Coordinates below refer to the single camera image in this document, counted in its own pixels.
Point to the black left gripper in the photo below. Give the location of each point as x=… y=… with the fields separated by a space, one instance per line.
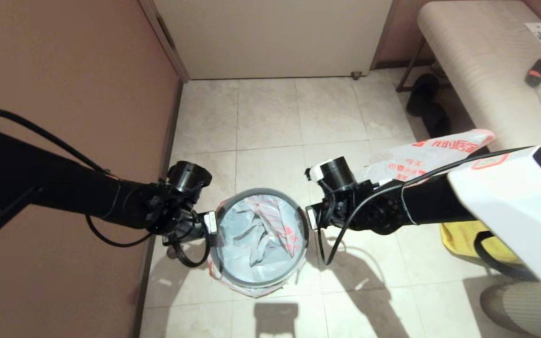
x=195 y=225

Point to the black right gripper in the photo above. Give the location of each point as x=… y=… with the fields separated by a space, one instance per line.
x=327 y=213

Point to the white and red plastic bag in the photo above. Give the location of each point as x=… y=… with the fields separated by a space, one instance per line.
x=256 y=244

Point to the spare white red plastic bag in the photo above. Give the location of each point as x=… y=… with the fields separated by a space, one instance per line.
x=421 y=157

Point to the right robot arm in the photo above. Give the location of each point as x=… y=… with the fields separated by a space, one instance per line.
x=486 y=202

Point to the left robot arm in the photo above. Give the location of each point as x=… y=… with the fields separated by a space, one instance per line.
x=64 y=188

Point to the yellow fabric bag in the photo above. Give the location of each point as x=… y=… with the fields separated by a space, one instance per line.
x=458 y=239

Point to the round grey floor disc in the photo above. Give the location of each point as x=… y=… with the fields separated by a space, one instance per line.
x=172 y=253

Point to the small metal door stop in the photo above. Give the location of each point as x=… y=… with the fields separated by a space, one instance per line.
x=356 y=75

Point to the black slipper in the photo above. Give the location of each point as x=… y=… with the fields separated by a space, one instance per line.
x=437 y=123
x=421 y=94

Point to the pale door panel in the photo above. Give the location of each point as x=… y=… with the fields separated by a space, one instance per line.
x=275 y=37

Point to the light wood bench metal legs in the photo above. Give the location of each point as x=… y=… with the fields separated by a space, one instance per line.
x=477 y=70

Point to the grey ribbed round stool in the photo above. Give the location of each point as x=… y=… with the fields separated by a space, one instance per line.
x=519 y=310

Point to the black and red marker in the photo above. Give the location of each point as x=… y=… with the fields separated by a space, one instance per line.
x=536 y=72

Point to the brown door frame post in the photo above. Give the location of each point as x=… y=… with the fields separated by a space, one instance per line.
x=383 y=37
x=165 y=40

